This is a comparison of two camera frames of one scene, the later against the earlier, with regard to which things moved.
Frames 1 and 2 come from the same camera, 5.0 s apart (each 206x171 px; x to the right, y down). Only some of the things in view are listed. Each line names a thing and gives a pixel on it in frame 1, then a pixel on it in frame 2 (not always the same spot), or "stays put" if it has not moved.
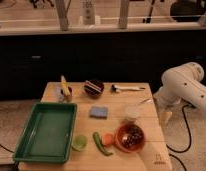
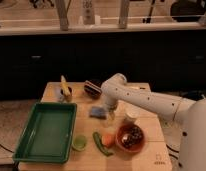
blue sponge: [99, 112] stays put
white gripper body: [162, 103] → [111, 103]
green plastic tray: [48, 134] stays put
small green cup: [79, 142] stays put
